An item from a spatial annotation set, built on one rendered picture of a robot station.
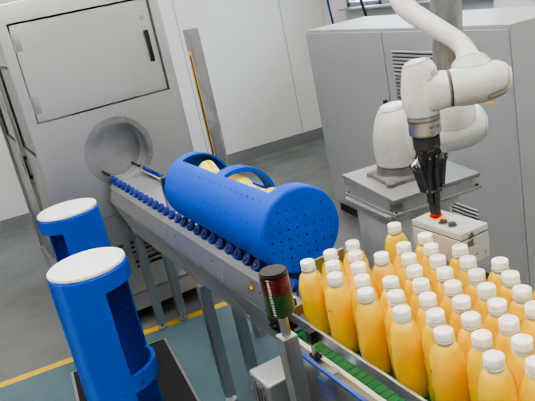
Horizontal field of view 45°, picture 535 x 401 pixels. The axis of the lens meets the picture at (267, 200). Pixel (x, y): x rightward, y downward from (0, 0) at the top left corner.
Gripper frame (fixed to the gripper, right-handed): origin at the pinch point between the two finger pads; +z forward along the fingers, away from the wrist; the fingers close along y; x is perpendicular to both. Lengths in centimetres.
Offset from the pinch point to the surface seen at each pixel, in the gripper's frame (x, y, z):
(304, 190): 28.8, -25.5, -6.8
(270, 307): -24, -68, -4
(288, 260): 28.8, -35.7, 13.2
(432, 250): -17.7, -17.4, 3.7
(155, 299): 216, -36, 94
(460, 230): -12.6, -2.8, 4.7
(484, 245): -14.9, 3.0, 10.8
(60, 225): 154, -83, 14
